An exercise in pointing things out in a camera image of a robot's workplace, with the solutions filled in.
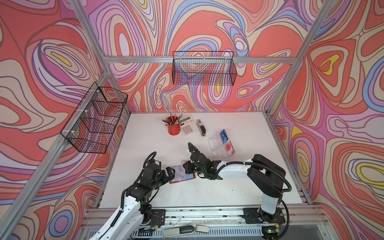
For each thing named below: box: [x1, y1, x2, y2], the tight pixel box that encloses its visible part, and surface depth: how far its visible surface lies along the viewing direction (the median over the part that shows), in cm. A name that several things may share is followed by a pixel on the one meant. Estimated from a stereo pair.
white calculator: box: [179, 115, 199, 136], surface depth 110 cm
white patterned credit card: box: [171, 164, 194, 182], surface depth 88 cm
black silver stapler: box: [196, 119, 207, 138], surface depth 107 cm
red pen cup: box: [162, 113, 185, 136], surface depth 104 cm
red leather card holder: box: [169, 173, 196, 184], surface depth 87 cm
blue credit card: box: [219, 129, 230, 144], surface depth 95 cm
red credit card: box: [224, 140, 236, 157], surface depth 90 cm
